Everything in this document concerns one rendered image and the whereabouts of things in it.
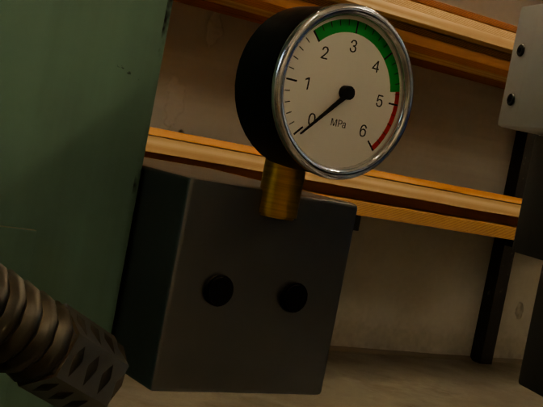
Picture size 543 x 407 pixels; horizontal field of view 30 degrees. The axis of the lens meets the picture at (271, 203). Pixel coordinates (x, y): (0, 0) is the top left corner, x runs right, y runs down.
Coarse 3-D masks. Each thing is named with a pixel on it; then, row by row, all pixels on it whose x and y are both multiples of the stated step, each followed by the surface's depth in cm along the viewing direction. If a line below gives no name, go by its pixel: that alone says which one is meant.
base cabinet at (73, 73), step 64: (0, 0) 35; (64, 0) 36; (128, 0) 38; (0, 64) 36; (64, 64) 37; (128, 64) 38; (0, 128) 36; (64, 128) 37; (128, 128) 39; (0, 192) 36; (64, 192) 38; (128, 192) 39; (0, 256) 36; (64, 256) 38; (0, 384) 37
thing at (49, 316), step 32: (0, 288) 26; (32, 288) 27; (0, 320) 26; (32, 320) 26; (64, 320) 28; (0, 352) 26; (32, 352) 27; (64, 352) 27; (96, 352) 28; (32, 384) 28; (64, 384) 28; (96, 384) 28
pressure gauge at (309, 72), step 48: (288, 48) 34; (336, 48) 36; (384, 48) 37; (240, 96) 36; (288, 96) 35; (336, 96) 36; (384, 96) 37; (288, 144) 35; (336, 144) 36; (384, 144) 38; (288, 192) 38
